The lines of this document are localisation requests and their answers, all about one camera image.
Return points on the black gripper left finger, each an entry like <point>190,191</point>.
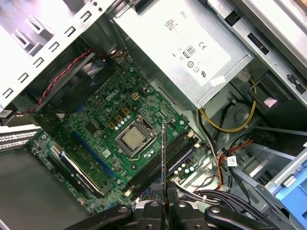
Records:
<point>157,215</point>

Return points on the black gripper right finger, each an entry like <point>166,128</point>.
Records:
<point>182,218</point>

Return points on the green RAM stick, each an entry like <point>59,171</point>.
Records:
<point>164,155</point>

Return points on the black expansion slot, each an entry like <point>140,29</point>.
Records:
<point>59,172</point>

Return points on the metal CPU socket cover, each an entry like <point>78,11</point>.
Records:
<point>120,146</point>

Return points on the green graphics card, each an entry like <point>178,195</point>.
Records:
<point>91,172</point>

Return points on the silver CPU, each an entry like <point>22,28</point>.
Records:
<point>131,137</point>

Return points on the green Dell motherboard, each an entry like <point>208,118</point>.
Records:
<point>100,134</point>

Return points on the blue disk carrier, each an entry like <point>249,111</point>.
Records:
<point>292,198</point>

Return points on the blue board connector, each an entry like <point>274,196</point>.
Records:
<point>79,109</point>

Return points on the black cooling fan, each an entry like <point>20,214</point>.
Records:
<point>72,83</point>

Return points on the silver power supply unit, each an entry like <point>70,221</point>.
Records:
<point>148,43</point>

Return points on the silver metal PC case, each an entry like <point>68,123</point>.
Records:
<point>275,28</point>

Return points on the black plastic bracket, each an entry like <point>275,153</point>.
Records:
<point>280,93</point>

